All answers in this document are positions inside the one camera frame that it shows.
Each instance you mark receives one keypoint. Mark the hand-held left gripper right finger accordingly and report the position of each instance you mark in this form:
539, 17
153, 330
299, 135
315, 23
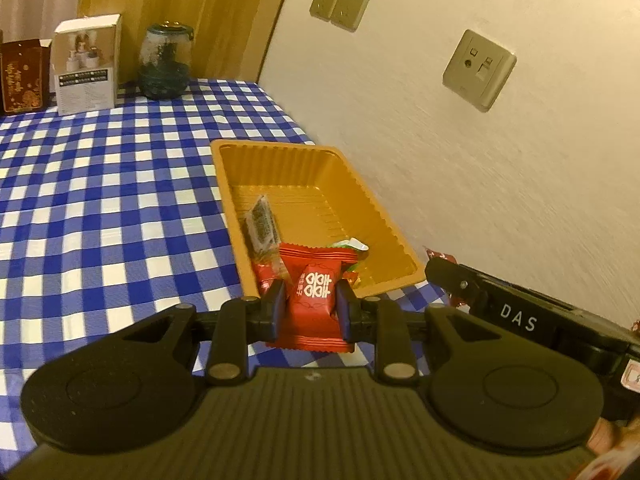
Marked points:
344, 310

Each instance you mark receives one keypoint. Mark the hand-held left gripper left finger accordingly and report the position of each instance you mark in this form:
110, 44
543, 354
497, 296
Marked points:
278, 310

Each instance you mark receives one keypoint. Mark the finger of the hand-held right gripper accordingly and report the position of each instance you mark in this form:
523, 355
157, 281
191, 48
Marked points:
450, 275

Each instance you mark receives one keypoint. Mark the red cartoon snack packet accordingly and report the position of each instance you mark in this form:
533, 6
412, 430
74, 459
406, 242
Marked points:
265, 272

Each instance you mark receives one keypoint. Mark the large red snack packet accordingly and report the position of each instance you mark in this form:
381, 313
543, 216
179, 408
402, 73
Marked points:
312, 285

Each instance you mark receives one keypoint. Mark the long white green packet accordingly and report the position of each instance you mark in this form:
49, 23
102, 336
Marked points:
350, 247

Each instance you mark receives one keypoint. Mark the silver clear snack packet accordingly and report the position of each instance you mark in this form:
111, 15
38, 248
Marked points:
261, 225

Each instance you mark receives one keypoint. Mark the orange plastic tray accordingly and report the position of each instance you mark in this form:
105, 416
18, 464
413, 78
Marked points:
320, 195

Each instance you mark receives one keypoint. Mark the person's right forearm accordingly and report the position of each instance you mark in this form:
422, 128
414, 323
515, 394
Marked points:
615, 466

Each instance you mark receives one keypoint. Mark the person's right hand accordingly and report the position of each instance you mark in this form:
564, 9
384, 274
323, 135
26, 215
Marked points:
607, 435

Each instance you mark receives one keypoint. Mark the blue checkered tablecloth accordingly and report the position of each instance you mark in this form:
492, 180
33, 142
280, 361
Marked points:
110, 170

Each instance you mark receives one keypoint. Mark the glass jar with green lid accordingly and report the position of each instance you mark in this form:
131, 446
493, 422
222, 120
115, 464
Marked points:
164, 67

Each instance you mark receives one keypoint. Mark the wooden panel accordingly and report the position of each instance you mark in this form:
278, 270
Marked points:
215, 15

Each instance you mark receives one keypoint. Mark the white cardboard box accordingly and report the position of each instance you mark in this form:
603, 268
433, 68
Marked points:
85, 75

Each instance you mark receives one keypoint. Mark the dark red patterned box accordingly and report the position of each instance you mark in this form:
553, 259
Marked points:
22, 80

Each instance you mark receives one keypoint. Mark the beige wall socket plate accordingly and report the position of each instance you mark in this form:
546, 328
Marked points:
479, 70

